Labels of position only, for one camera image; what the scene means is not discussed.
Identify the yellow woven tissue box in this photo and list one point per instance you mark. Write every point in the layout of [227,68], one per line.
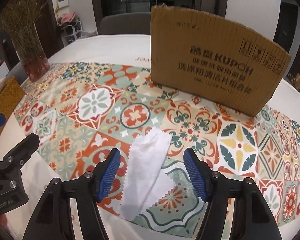
[11,94]

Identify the white cloth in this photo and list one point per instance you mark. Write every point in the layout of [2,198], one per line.
[145,183]

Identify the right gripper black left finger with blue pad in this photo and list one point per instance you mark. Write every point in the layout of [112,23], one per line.
[51,219]

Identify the white shoe rack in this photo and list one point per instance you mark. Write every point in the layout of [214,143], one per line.
[71,28]

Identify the glass flower vase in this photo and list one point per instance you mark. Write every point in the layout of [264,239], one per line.
[31,54]

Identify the patterned tile tablecloth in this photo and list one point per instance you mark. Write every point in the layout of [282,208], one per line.
[99,95]

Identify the dried flower bouquet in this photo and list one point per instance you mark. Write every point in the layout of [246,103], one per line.
[19,13]

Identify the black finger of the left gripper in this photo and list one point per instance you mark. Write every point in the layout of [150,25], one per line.
[20,154]

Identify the grey dining chair left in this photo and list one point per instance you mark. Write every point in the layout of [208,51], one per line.
[137,23]

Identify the brown cardboard box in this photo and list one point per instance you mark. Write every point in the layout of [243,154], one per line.
[214,58]

